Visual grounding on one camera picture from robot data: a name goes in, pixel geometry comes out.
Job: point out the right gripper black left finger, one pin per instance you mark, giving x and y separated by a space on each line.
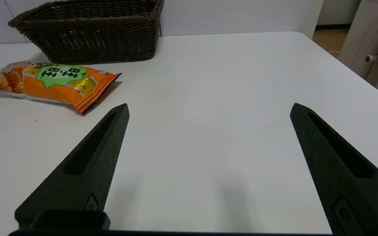
84 173

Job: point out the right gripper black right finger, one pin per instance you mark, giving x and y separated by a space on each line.
343 170

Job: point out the dark brown wicker basket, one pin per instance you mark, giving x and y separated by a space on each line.
94 32

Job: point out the orange snack bag, green badge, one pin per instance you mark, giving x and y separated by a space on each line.
52 83

